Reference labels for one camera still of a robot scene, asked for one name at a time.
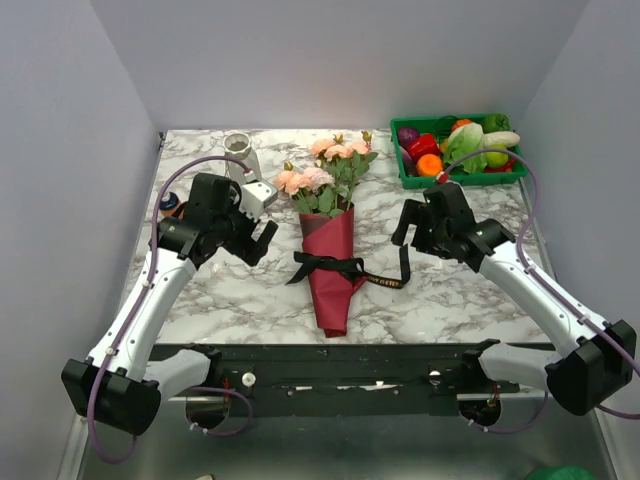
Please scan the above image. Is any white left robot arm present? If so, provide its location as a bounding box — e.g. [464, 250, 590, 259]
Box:
[61, 173, 278, 436]

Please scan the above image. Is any orange toy fruit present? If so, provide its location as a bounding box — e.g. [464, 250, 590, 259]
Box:
[416, 154, 444, 177]

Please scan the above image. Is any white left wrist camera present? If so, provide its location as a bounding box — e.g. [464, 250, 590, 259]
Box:
[239, 181, 278, 222]

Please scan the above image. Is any orange toy carrot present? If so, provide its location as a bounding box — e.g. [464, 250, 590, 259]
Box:
[451, 118, 472, 132]

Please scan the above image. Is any green object at bottom edge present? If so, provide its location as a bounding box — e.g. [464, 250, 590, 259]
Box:
[525, 466, 595, 480]

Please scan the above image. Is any white toy radish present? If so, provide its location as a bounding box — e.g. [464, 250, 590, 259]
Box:
[483, 131, 521, 149]

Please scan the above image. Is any red toy bell pepper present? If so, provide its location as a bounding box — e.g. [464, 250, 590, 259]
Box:
[407, 133, 441, 163]

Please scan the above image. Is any green toy lettuce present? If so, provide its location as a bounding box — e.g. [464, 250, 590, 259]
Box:
[443, 122, 487, 174]

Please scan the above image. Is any white ribbed ceramic vase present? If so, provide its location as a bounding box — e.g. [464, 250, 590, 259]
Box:
[223, 132, 262, 185]

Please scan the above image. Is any red wrapping paper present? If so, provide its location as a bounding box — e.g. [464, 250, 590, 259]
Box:
[299, 206, 366, 338]

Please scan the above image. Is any pink artificial flower bunch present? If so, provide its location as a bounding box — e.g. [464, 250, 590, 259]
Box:
[273, 130, 378, 218]

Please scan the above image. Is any orange bottle with blue cap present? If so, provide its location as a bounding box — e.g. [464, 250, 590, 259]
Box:
[159, 191, 185, 218]

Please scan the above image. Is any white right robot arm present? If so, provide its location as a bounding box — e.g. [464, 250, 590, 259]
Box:
[392, 183, 637, 416]

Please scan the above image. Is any green toy lime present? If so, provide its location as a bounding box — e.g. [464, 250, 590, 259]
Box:
[486, 144, 510, 168]

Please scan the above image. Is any purple toy onion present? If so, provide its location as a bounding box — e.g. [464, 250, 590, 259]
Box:
[396, 126, 421, 149]

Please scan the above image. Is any red toy chili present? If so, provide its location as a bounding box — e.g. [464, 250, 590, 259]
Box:
[484, 159, 517, 173]

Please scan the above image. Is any black ribbon with gold text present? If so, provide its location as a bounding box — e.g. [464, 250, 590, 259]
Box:
[287, 245, 411, 289]

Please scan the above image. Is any green toy bell pepper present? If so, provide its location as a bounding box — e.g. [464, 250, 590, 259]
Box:
[481, 113, 511, 134]

